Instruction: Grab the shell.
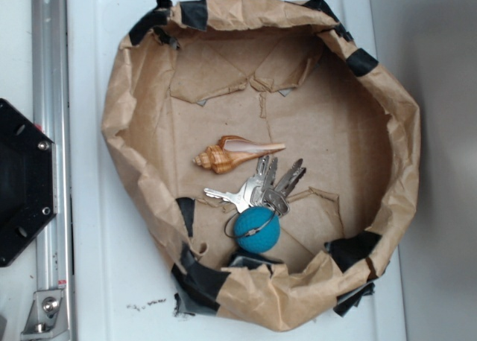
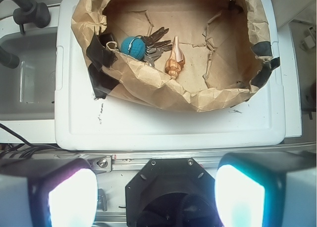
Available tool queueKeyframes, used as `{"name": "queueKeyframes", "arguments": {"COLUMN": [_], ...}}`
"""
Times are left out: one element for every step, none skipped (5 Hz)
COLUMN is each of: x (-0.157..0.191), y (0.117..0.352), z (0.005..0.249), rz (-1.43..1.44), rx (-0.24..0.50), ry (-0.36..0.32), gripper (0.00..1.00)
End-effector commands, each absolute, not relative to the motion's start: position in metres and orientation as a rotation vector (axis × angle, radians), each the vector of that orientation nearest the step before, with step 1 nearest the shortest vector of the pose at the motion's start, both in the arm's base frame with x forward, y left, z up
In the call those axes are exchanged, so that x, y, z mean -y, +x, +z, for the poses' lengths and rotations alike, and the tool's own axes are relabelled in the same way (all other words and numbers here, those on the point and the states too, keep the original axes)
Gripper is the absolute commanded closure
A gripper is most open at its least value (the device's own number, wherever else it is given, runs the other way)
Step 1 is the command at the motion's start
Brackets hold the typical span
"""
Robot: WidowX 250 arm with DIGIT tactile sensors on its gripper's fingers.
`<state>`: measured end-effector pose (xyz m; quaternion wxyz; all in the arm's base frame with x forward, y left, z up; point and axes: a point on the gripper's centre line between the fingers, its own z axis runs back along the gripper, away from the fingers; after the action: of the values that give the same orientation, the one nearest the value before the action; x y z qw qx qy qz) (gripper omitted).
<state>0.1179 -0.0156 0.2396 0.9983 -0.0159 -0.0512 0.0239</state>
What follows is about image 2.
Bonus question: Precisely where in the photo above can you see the black tape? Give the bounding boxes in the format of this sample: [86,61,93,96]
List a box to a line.
[86,33,119,99]
[251,41,280,88]

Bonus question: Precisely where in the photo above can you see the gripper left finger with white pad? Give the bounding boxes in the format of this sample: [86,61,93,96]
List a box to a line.
[0,158,98,227]

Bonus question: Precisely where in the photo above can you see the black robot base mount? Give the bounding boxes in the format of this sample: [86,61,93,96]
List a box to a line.
[125,159,222,227]

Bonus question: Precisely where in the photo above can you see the teal rubber ball keychain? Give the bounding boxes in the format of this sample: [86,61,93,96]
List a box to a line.
[120,36,146,60]

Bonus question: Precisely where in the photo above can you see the black tape right side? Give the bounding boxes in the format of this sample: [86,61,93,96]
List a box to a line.
[251,41,280,88]

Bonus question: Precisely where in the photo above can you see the orange spiral conch shell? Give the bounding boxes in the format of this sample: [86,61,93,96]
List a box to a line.
[165,36,186,79]

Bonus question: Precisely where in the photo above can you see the grey plastic sink tub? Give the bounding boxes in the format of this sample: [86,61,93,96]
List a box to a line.
[0,27,57,121]

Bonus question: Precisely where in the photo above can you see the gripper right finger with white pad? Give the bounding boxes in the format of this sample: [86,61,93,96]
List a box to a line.
[214,151,317,227]

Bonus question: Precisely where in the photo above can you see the crumpled brown paper bag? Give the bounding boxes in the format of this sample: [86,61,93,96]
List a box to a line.
[71,0,280,112]

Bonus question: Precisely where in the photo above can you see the black tape left side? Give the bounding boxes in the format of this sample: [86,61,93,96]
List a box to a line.
[86,33,119,99]

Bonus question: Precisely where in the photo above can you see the white plastic bin lid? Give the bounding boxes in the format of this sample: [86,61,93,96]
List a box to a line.
[54,0,286,152]

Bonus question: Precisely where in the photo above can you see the black cables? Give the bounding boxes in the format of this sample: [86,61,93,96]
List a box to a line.
[0,122,72,161]

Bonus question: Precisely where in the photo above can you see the bunch of metal keys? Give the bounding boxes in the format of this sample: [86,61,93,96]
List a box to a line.
[141,27,173,67]

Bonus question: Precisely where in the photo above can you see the aluminium extrusion rail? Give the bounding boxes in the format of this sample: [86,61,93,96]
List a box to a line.
[53,141,317,173]

